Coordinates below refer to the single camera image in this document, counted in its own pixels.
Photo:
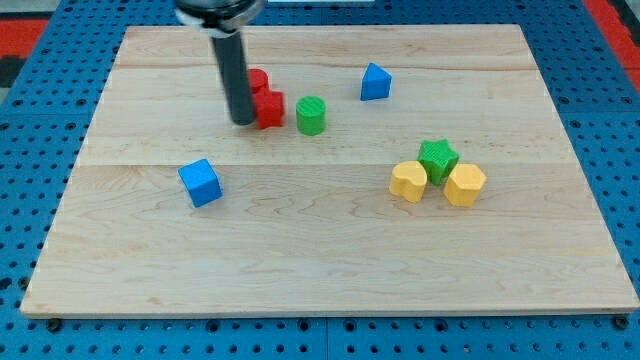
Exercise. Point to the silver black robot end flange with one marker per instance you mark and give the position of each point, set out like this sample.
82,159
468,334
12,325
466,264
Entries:
218,18

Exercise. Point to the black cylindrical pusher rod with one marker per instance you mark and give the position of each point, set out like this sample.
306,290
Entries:
233,71

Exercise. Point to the yellow heart block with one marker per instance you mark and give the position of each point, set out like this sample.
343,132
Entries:
408,180

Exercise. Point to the red cylinder block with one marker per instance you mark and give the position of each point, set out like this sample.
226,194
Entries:
258,80

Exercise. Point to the red star block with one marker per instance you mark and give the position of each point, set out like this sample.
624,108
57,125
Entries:
269,107

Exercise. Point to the green cylinder block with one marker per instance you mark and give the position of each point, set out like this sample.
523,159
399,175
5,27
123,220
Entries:
310,115

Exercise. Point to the blue cube block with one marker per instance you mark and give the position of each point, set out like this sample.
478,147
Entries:
201,182

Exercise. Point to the blue triangle block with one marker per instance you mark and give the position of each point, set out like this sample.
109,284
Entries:
376,83

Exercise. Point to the light wooden board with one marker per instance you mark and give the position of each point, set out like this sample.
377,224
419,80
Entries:
306,225

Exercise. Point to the green star block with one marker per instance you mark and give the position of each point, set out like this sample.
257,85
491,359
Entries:
438,159

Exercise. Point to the yellow hexagon block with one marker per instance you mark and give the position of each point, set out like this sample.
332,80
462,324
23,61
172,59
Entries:
464,185

